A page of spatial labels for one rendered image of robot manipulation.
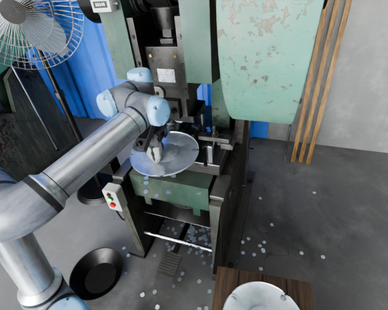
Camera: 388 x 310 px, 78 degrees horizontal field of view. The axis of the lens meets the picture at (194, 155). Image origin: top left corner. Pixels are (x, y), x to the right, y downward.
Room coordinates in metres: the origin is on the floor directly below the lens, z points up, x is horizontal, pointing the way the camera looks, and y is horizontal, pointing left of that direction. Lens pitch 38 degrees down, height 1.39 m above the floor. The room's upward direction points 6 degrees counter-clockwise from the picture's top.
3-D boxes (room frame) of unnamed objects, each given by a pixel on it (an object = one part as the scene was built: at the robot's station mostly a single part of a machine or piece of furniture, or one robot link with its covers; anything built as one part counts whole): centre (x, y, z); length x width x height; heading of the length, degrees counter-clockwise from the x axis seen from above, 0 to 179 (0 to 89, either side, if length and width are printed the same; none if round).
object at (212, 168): (1.00, 0.04, 0.68); 0.45 x 0.30 x 0.06; 67
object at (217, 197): (1.03, -0.26, 0.45); 0.92 x 0.12 x 0.90; 157
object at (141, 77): (0.76, 0.15, 1.09); 0.09 x 0.08 x 0.11; 141
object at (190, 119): (1.01, 0.04, 0.86); 0.20 x 0.16 x 0.05; 67
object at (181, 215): (1.01, 0.04, 0.31); 0.43 x 0.42 x 0.01; 67
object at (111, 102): (0.67, 0.20, 1.09); 0.11 x 0.11 x 0.08; 51
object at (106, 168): (0.91, 0.42, 0.62); 0.10 x 0.06 x 0.20; 67
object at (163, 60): (0.96, 0.06, 1.04); 0.17 x 0.15 x 0.30; 157
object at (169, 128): (1.00, 0.05, 0.76); 0.15 x 0.09 x 0.05; 67
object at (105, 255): (0.70, 0.61, 0.04); 0.30 x 0.30 x 0.07
